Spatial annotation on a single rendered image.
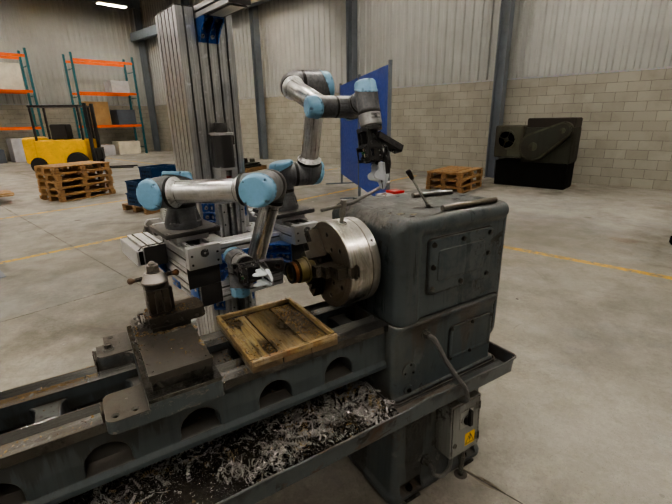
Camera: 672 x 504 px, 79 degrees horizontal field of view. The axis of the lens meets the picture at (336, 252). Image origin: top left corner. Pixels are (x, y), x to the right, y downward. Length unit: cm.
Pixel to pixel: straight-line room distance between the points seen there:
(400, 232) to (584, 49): 1034
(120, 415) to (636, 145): 1086
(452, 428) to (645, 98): 990
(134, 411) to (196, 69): 138
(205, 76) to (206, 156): 34
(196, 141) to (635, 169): 1020
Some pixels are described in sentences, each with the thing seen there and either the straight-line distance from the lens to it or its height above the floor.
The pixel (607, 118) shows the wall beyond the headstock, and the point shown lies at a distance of 1127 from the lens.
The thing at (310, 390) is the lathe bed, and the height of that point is 71.
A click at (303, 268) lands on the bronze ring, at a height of 110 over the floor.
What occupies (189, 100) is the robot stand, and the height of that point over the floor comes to 167.
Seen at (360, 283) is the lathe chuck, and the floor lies 105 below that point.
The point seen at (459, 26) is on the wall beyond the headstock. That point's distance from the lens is 1271.
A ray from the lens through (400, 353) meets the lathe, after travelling 157.
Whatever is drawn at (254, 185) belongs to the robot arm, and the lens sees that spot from 143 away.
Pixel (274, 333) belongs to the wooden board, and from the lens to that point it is 144.
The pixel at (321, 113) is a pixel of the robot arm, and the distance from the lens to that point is 148.
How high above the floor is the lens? 158
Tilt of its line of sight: 18 degrees down
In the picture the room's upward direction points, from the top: 1 degrees counter-clockwise
